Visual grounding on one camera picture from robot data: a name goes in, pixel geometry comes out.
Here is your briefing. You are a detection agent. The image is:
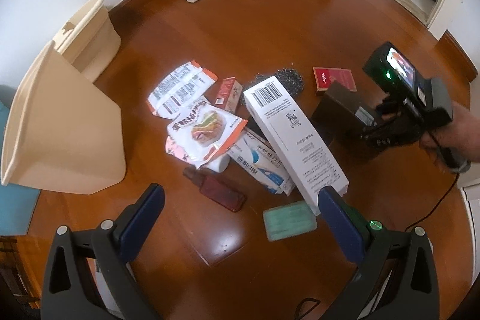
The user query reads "sandwich picture snack bag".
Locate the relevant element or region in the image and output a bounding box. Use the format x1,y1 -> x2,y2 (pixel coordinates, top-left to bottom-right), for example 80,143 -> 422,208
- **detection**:
167,97 -> 247,168

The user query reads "steel wool scrubber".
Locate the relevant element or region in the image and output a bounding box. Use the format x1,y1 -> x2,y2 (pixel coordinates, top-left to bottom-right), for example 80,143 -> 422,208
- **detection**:
243,68 -> 304,98

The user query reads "beige square trash bin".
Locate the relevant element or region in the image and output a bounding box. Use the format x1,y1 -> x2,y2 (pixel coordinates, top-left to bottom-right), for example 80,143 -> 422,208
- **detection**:
1,42 -> 126,195

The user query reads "long white barcode box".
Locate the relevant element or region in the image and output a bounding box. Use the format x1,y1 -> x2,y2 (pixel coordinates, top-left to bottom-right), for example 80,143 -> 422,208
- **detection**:
243,76 -> 349,215

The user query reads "white orange snack wrapper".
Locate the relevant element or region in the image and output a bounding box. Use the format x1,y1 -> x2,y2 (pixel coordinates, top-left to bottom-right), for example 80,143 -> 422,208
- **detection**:
146,61 -> 218,119

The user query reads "small red carton box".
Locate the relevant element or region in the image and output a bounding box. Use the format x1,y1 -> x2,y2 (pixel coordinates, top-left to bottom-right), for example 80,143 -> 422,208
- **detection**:
213,77 -> 243,114

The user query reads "red cigarette pack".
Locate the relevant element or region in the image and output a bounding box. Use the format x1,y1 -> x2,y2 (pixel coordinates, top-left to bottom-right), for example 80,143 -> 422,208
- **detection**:
312,67 -> 357,96

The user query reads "green soap bar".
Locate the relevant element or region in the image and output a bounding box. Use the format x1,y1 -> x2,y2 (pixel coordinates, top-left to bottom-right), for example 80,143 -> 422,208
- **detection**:
263,201 -> 317,242

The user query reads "person's right hand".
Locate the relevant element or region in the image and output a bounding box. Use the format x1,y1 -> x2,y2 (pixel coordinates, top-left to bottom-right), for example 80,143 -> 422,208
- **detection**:
419,101 -> 480,171

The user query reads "brown plastic bottle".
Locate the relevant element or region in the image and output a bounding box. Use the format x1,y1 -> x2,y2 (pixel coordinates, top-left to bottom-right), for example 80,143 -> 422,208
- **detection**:
182,166 -> 247,213

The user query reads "white tube with cap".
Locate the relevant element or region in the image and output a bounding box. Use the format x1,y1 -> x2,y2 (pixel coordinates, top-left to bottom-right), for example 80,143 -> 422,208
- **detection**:
204,154 -> 230,173

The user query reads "blue white toothpaste box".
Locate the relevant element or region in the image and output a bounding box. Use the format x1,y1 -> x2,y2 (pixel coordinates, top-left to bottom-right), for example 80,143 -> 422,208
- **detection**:
227,131 -> 295,196

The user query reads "teal cooler box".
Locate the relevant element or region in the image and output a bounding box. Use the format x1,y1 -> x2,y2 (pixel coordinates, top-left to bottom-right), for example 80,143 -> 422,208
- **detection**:
0,100 -> 42,237

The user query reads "round beige lidded bucket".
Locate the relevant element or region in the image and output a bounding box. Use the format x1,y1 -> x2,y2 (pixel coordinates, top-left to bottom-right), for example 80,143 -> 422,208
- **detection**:
53,0 -> 121,83

